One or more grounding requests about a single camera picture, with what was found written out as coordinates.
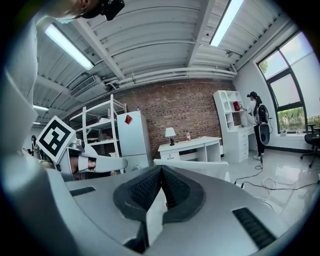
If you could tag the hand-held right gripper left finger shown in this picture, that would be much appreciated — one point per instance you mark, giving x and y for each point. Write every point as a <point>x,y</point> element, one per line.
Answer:
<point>130,200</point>

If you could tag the small ceiling light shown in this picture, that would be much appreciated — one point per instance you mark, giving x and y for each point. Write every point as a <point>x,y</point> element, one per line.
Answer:
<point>40,108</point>

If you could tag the person's head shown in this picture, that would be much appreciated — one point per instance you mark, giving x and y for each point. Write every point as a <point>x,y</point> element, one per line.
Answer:
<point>72,8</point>

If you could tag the white power strip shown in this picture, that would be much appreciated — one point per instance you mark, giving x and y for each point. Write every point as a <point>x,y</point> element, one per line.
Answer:
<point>238,185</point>

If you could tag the red box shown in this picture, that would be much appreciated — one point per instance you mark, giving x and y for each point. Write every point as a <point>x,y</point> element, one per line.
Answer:
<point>236,106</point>

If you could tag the long ceiling light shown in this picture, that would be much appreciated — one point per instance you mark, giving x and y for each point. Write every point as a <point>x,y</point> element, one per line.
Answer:
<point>67,46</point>
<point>226,22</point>

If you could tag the black office chair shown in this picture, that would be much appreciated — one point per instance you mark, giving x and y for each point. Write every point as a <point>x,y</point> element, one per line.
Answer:
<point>313,138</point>

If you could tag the black head-worn camera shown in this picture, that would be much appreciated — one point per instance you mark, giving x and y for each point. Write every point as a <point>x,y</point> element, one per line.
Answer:
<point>107,7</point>

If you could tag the black frame window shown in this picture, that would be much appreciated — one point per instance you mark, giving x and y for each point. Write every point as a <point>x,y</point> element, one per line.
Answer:
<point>297,85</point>

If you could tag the red label plastic bottle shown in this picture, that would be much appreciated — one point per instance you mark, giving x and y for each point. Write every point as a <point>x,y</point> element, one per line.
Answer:
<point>188,137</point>

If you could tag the person's left hand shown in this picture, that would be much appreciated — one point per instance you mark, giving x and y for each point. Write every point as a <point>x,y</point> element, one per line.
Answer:
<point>83,163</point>

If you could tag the ceiling air conditioner unit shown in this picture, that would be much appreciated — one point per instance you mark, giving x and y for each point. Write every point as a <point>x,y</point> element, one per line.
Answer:
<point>86,86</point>

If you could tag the white desk with drawers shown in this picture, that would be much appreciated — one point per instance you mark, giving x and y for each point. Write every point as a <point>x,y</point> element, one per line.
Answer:
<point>197,142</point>

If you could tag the white metal shelf rack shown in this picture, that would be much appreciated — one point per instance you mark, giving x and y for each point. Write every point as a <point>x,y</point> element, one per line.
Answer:
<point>112,117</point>

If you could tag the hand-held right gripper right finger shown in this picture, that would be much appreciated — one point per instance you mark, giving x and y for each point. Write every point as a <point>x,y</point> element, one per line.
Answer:
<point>185,200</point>

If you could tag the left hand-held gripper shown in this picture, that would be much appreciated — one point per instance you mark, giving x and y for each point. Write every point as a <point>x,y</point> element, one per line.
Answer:
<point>53,140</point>

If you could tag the white shade table lamp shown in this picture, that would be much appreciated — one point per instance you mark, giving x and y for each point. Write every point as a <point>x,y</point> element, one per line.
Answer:
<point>170,132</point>

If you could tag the person's torso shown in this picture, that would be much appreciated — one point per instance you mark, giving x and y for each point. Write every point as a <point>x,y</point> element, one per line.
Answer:
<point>20,75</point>

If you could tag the white bookcase desk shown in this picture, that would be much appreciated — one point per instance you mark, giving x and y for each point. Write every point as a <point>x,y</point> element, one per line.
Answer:
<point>237,142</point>

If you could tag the grey refrigerator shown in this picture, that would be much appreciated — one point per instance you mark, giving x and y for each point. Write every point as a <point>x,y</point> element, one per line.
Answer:
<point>133,140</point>

